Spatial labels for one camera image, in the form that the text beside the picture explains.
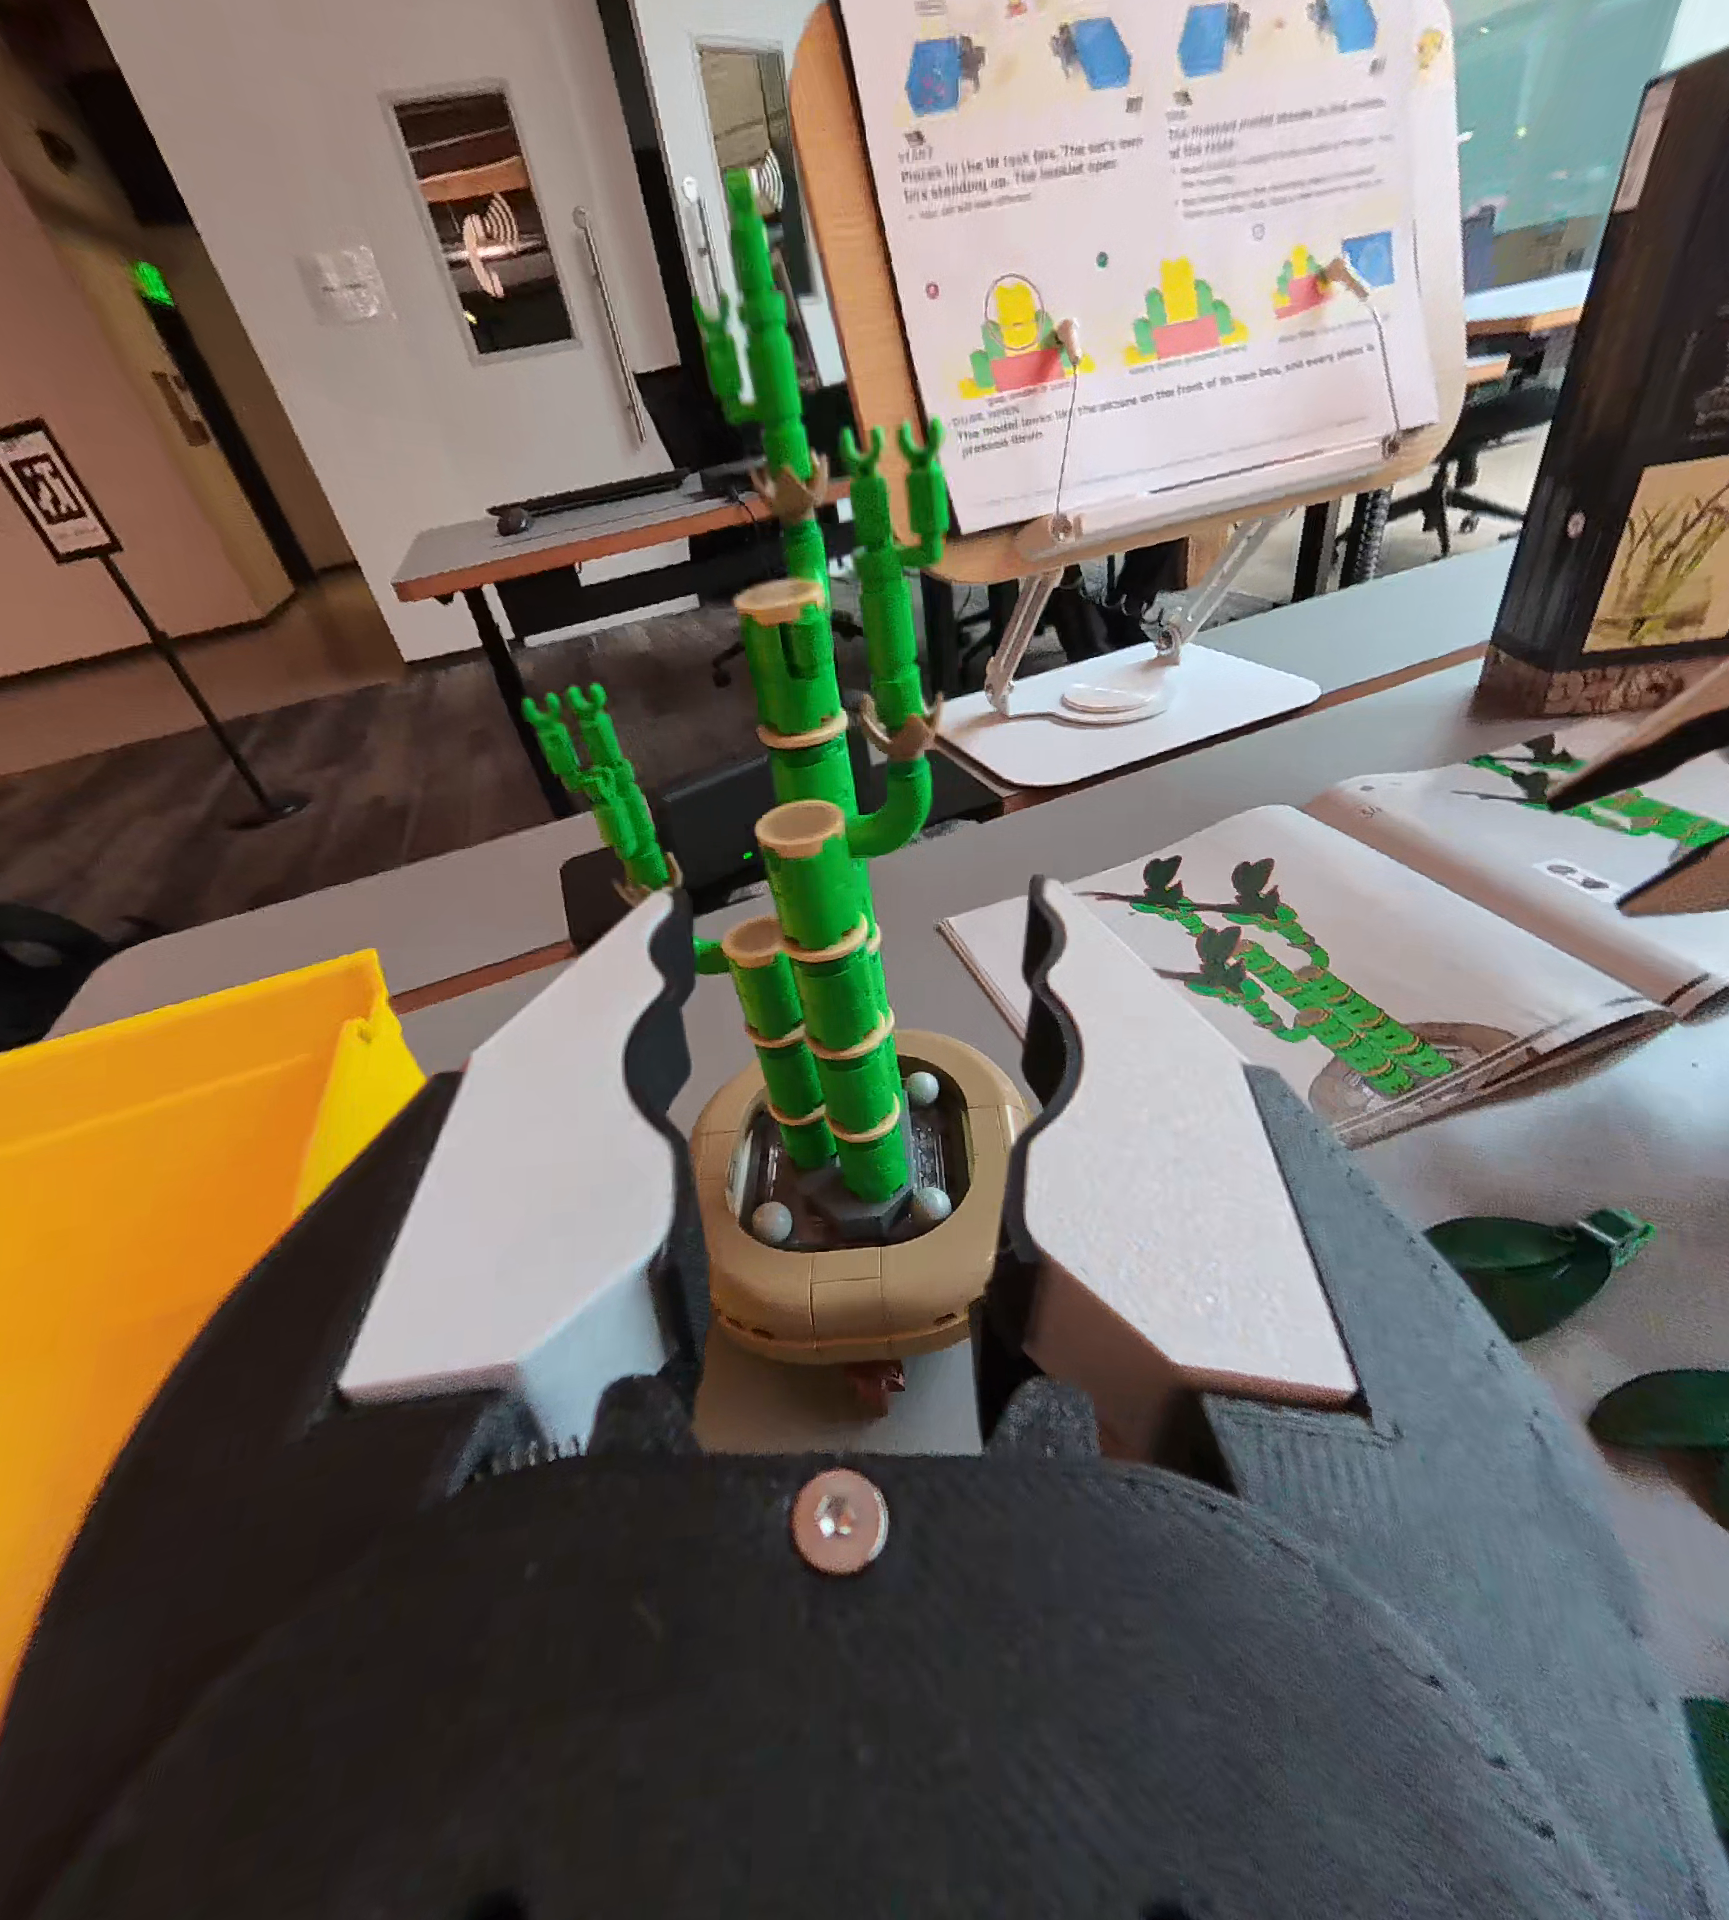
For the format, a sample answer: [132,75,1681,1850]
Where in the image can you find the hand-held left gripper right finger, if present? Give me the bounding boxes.
[1003,873,1372,1412]

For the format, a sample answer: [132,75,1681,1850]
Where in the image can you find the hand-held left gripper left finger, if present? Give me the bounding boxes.
[336,885,710,1452]

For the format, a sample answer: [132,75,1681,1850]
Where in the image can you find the lego instruction booklet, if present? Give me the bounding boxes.
[941,716,1729,1147]

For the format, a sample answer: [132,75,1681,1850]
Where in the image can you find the green lego leaves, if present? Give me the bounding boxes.
[1426,1204,1729,1920]

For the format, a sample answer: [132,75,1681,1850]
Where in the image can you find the lego bamboo plant model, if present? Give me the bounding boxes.
[522,167,1032,1417]

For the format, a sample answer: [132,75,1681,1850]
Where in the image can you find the black lego set box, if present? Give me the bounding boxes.
[1471,22,1729,718]

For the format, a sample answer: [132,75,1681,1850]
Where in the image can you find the black desk mat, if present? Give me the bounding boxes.
[561,845,664,951]

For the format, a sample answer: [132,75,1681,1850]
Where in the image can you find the black office chair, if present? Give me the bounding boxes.
[1344,383,1556,560]

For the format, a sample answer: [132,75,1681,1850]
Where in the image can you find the black box device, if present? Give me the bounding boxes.
[651,731,1008,906]

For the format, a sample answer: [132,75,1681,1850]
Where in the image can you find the yellow plastic bin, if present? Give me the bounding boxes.
[0,948,429,1866]

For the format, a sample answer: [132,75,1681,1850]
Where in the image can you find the wood-edged office desk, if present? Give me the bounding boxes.
[391,474,869,818]

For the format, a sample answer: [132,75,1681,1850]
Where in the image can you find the black keyboard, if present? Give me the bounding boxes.
[489,467,692,519]

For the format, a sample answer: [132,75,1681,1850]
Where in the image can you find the printed instruction sheet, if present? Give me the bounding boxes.
[840,0,1441,532]

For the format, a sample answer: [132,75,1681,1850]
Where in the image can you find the white door with window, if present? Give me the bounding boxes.
[280,0,664,661]

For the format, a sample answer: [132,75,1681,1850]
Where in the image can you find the black floor sign stand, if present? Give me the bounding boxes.
[0,416,307,831]

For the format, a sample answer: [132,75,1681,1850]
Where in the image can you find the white wall notice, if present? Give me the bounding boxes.
[300,242,397,323]

